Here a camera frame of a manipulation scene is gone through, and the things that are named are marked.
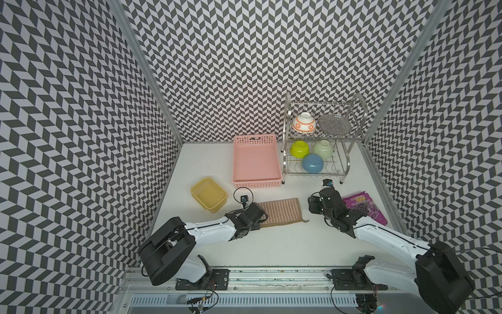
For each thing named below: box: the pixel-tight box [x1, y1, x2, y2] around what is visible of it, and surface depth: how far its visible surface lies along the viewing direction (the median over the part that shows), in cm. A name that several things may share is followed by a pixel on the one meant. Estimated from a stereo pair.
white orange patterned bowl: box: [291, 111, 317, 134], surface depth 86 cm
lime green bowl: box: [290, 140, 310, 159], surface depth 107 cm
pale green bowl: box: [313, 139, 334, 159], surface depth 106 cm
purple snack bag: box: [342, 191, 388, 226], surface depth 89 cm
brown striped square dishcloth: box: [256, 197, 310, 228], surface depth 93 cm
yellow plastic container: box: [190, 176, 229, 214], surface depth 93 cm
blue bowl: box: [301, 153, 324, 174], surface depth 102 cm
